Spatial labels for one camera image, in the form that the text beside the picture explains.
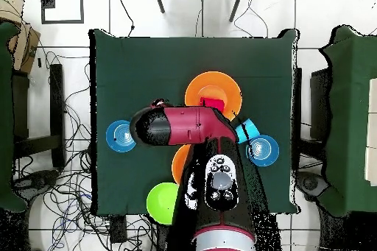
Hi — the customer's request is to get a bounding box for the large green bowl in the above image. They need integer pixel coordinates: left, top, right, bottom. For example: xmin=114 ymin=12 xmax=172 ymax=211
xmin=146 ymin=182 xmax=180 ymax=225

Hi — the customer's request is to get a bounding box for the blue bowl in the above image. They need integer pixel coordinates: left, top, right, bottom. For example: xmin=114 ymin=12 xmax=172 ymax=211
xmin=105 ymin=119 xmax=137 ymax=154
xmin=245 ymin=134 xmax=280 ymax=167

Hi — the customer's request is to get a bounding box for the black power strip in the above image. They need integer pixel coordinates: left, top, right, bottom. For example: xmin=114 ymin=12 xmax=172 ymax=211
xmin=109 ymin=214 xmax=128 ymax=244

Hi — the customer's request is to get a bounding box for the red cup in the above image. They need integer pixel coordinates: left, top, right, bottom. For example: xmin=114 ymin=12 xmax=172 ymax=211
xmin=200 ymin=96 xmax=226 ymax=108

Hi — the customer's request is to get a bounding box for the black floor frame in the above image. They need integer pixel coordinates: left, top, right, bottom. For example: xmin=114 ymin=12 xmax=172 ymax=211
xmin=40 ymin=0 xmax=85 ymax=25

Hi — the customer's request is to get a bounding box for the white box stack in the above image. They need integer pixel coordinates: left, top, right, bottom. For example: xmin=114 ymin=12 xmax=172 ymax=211
xmin=364 ymin=77 xmax=377 ymax=187

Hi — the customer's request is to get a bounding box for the black metal stand frame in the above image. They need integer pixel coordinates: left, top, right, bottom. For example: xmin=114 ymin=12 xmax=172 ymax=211
xmin=11 ymin=63 xmax=67 ymax=169

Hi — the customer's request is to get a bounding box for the black tripod leg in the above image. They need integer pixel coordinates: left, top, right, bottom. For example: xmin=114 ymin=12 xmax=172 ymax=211
xmin=152 ymin=0 xmax=166 ymax=14
xmin=228 ymin=0 xmax=246 ymax=23

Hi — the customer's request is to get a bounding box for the dark green covered table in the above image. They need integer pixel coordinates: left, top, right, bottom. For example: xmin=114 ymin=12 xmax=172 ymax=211
xmin=319 ymin=25 xmax=377 ymax=217
xmin=0 ymin=21 xmax=29 ymax=213

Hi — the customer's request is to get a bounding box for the black pedestal foot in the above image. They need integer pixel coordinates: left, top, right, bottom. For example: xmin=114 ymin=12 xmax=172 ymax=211
xmin=295 ymin=171 xmax=329 ymax=197
xmin=13 ymin=169 xmax=61 ymax=202

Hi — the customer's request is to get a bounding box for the blue cup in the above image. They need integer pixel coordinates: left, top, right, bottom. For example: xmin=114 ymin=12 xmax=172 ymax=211
xmin=234 ymin=117 xmax=261 ymax=145

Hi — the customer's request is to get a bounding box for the large orange bowl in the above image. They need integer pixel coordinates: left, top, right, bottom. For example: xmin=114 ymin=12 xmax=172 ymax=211
xmin=171 ymin=144 xmax=192 ymax=185
xmin=184 ymin=71 xmax=243 ymax=121

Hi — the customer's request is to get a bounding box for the dark green table cloth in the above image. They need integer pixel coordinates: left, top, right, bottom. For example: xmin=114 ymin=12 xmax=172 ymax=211
xmin=89 ymin=28 xmax=300 ymax=216

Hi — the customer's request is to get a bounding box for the cardboard box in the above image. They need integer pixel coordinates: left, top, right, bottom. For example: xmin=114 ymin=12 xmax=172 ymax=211
xmin=0 ymin=0 xmax=41 ymax=75

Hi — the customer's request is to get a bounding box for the black cable with connector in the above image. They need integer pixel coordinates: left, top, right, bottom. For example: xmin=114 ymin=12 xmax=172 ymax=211
xmin=115 ymin=0 xmax=135 ymax=38

